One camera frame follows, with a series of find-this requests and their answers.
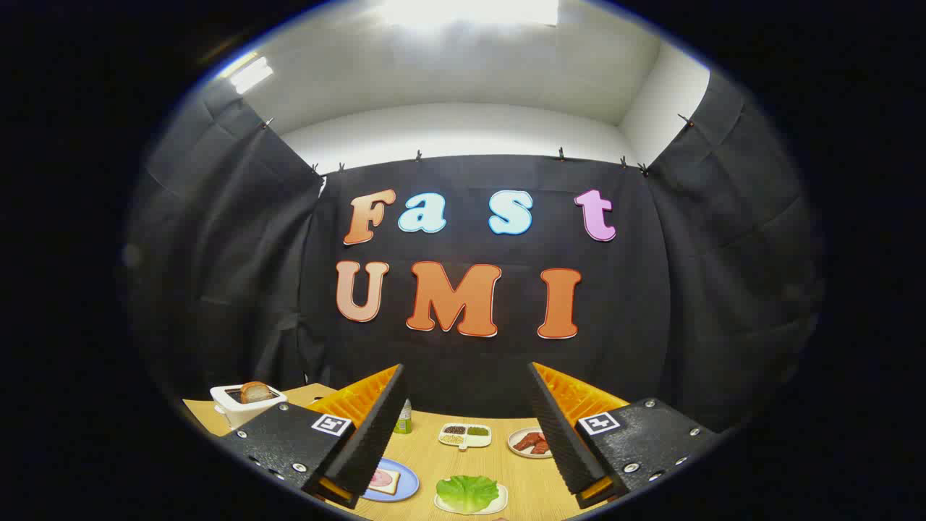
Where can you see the small ceiling light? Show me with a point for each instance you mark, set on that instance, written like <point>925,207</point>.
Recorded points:
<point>251,74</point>

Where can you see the green and silver bottle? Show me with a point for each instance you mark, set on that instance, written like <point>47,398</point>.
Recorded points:
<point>404,423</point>

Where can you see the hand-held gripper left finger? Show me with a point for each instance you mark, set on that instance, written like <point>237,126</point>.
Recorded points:
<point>376,434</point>

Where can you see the pink ham slice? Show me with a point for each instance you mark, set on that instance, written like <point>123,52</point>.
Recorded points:
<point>381,478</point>

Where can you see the brown meat slice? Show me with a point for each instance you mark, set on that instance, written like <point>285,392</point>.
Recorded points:
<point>541,448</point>
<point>524,440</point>

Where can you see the large ceiling light panel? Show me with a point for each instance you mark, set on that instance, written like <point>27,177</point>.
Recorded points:
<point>470,11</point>

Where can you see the white oval plate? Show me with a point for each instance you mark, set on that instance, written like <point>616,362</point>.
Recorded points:
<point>515,450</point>

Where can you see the white square plate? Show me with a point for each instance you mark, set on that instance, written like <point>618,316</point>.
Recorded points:
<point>500,499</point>

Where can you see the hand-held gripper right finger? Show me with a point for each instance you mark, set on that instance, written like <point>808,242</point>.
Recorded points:
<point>561,434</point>

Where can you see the blue plate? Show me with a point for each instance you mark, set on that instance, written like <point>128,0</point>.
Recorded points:
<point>406,485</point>

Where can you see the white bread slice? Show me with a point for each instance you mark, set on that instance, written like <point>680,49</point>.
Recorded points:
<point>385,489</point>

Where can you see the white divided dish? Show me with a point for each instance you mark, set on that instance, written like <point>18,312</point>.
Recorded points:
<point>479,441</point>

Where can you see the green lettuce leaf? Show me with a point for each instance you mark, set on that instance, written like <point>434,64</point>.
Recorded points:
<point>466,492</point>

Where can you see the white toaster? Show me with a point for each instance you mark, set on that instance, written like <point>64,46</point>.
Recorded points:
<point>239,414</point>

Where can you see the toasted bread slice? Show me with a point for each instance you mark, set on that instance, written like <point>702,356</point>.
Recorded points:
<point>255,392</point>

